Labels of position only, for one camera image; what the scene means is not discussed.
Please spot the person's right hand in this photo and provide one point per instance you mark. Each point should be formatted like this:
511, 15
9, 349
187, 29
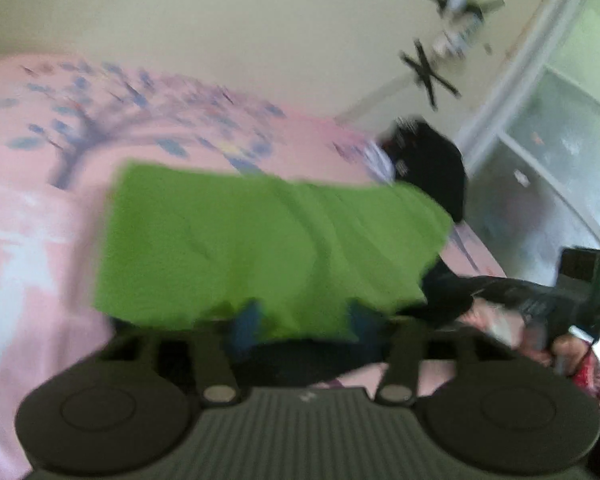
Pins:
565, 353

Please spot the white hanging item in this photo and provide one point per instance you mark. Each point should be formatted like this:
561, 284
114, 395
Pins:
460, 20

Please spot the frosted glass window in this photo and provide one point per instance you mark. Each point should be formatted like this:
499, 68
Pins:
555, 160

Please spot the black cloth bundle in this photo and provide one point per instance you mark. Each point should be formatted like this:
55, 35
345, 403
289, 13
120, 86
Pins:
430, 170

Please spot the pink floral bed sheet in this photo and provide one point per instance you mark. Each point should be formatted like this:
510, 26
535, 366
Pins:
30, 260

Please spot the green and black knitted sweater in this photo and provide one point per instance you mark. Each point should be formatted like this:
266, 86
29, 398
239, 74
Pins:
300, 360

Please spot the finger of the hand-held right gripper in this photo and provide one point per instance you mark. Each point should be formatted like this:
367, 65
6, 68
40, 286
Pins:
500, 292

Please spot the green knitted garment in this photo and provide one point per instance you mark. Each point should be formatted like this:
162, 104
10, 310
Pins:
260, 250

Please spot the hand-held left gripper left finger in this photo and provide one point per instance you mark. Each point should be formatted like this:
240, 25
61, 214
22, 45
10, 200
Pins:
246, 332

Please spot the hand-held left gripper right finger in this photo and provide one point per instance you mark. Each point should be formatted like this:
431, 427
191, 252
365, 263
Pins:
361, 331

